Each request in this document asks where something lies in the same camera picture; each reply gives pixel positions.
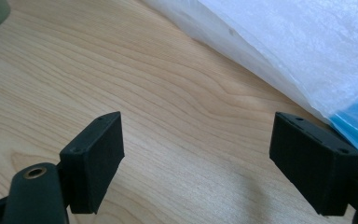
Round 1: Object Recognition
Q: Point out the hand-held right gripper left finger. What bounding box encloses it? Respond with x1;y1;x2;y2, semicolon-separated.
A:
59;111;126;215

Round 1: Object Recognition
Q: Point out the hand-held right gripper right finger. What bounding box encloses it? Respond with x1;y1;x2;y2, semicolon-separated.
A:
268;111;358;217

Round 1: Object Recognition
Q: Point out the white plastic bag blue rim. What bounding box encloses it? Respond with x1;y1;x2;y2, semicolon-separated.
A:
143;0;358;159

